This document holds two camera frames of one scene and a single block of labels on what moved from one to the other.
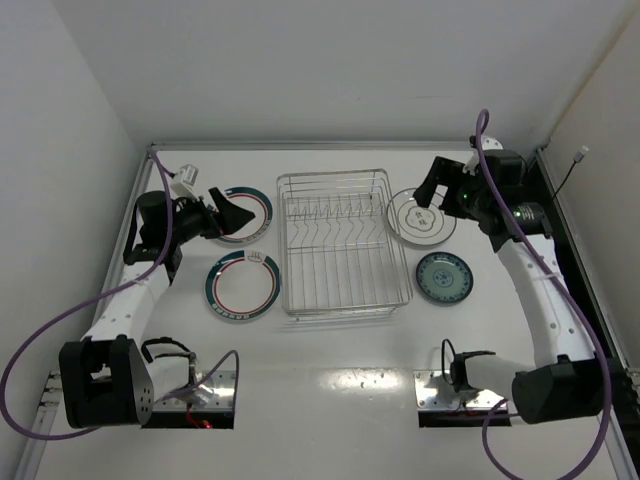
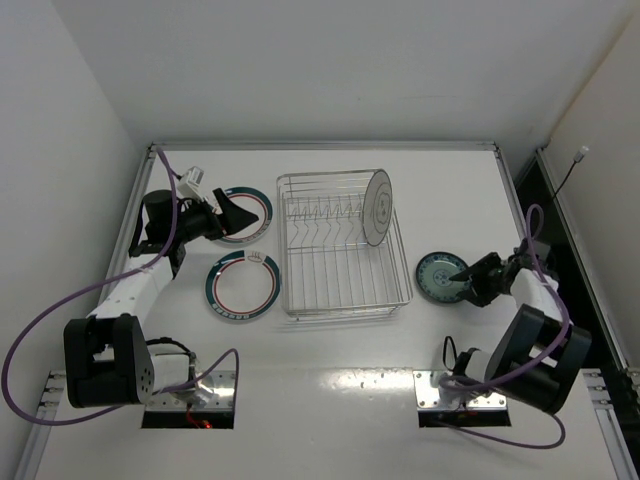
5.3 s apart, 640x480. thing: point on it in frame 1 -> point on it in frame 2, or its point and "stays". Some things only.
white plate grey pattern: (419, 224) -> (377, 209)
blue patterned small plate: (444, 277) stays
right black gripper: (451, 187) -> (485, 279)
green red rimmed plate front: (242, 285) stays
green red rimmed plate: (254, 202) stays
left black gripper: (213, 220) stays
